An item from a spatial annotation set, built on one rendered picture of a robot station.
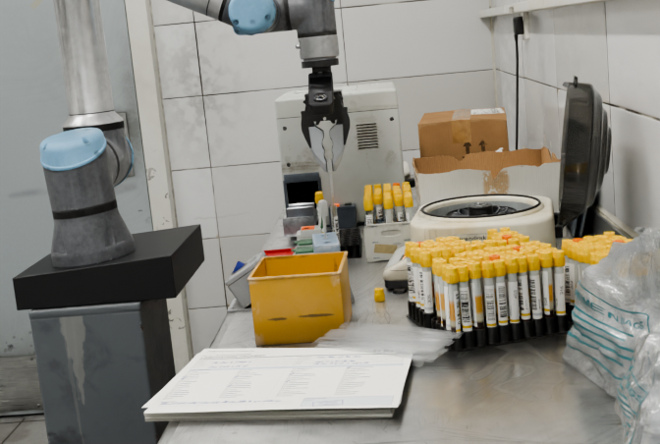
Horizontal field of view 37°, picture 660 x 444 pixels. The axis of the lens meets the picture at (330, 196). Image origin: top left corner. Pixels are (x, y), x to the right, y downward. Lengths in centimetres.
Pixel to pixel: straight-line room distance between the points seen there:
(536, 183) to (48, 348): 95
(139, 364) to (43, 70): 200
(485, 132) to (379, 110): 46
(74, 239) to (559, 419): 99
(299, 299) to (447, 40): 221
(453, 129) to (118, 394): 118
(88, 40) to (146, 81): 162
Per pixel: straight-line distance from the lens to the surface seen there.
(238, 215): 358
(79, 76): 191
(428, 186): 190
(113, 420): 183
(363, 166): 219
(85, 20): 191
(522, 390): 118
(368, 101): 217
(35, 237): 371
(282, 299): 139
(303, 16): 184
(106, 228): 179
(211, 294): 366
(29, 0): 363
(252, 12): 170
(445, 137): 256
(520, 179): 192
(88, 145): 178
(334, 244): 155
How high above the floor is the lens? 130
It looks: 9 degrees down
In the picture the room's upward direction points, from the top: 5 degrees counter-clockwise
